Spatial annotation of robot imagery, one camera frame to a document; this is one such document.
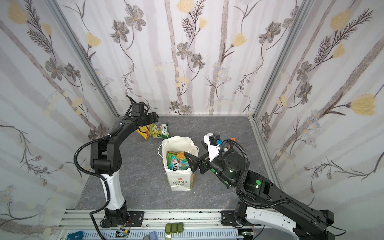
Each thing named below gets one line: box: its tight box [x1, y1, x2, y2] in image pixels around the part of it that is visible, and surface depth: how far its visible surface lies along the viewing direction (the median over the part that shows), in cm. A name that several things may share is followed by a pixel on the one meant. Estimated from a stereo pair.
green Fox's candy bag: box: [149, 123, 170, 139], surface depth 106 cm
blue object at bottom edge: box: [67, 230, 84, 240], surface depth 69 cm
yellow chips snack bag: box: [136, 124, 151, 141], surface depth 90 cm
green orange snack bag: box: [166, 151, 190, 171], surface depth 83 cm
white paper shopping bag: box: [157, 136, 199, 192], surface depth 78 cm
